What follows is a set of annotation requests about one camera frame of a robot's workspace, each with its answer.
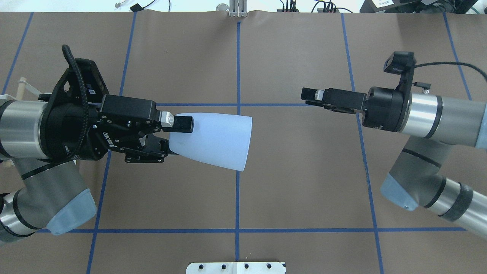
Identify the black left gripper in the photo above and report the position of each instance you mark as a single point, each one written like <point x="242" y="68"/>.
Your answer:
<point x="65" y="131"/>

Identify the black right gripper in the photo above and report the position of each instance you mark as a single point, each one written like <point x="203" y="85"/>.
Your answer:
<point x="382" y="108"/>

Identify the light blue plastic cup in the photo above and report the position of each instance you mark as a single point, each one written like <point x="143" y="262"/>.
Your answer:
<point x="221" y="140"/>

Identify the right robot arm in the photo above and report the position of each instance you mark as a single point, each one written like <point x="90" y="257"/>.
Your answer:
<point x="433" y="124"/>

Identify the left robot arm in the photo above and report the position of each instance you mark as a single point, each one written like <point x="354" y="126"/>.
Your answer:
<point x="54" y="196"/>

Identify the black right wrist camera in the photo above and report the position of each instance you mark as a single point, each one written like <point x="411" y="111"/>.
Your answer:
<point x="403" y="63"/>

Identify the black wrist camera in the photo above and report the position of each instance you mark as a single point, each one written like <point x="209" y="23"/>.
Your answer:
<point x="403" y="63"/>
<point x="81" y="83"/>

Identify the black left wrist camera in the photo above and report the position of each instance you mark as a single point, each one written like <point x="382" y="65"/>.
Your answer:
<point x="81" y="83"/>

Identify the aluminium camera post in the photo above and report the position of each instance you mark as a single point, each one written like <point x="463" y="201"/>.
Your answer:
<point x="238" y="8"/>

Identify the white wire cup holder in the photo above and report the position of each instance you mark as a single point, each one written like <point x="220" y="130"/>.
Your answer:
<point x="26" y="85"/>

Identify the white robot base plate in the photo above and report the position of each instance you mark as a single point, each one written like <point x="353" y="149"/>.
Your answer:
<point x="264" y="267"/>

